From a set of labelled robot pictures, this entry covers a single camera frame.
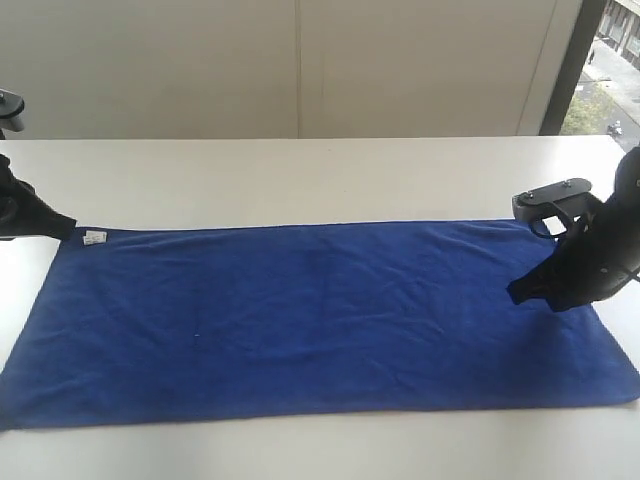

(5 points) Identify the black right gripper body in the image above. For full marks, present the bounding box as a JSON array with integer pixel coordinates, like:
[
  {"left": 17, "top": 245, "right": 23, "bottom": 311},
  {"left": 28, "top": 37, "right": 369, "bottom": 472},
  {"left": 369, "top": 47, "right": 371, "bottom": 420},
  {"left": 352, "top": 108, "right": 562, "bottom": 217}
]
[{"left": 544, "top": 220, "right": 639, "bottom": 312}]

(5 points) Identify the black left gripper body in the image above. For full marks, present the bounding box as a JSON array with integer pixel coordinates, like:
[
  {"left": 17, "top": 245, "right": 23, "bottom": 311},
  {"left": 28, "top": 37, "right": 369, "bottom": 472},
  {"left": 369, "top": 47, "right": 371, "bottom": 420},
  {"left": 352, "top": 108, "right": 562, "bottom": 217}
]
[{"left": 1, "top": 155, "right": 50, "bottom": 240}]

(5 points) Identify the blue towel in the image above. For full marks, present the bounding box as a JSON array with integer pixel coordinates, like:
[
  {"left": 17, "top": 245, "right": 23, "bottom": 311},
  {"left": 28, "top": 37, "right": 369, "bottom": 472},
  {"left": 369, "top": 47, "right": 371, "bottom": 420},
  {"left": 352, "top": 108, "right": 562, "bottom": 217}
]
[{"left": 1, "top": 220, "right": 639, "bottom": 430}]

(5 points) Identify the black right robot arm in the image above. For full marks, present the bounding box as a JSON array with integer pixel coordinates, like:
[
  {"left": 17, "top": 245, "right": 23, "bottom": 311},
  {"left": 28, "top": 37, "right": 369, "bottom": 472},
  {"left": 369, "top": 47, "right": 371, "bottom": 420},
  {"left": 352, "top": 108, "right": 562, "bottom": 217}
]
[{"left": 507, "top": 147, "right": 639, "bottom": 312}]

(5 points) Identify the white clothing label tag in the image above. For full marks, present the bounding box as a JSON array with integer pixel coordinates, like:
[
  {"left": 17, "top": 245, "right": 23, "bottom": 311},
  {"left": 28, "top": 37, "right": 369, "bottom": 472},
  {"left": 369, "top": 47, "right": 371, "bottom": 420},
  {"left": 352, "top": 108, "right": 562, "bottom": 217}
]
[{"left": 82, "top": 230, "right": 108, "bottom": 246}]

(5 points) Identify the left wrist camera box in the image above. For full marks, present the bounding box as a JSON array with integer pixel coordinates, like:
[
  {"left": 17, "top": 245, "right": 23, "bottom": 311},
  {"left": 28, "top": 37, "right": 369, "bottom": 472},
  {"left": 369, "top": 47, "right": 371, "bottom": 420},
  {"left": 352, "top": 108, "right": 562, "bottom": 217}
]
[{"left": 0, "top": 89, "right": 25, "bottom": 140}]

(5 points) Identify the dark window frame post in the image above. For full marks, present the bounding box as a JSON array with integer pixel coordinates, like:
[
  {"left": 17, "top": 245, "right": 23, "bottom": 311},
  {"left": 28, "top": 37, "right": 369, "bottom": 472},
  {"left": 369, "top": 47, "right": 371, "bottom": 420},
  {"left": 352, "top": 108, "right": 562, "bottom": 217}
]
[{"left": 538, "top": 0, "right": 606, "bottom": 136}]

